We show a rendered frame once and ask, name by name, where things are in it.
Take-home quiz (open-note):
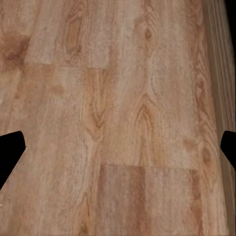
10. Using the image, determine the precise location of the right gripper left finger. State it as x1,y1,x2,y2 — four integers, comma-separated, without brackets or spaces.
0,131,26,190

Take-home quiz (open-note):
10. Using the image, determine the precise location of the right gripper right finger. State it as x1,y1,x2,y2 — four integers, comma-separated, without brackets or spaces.
220,130,236,170

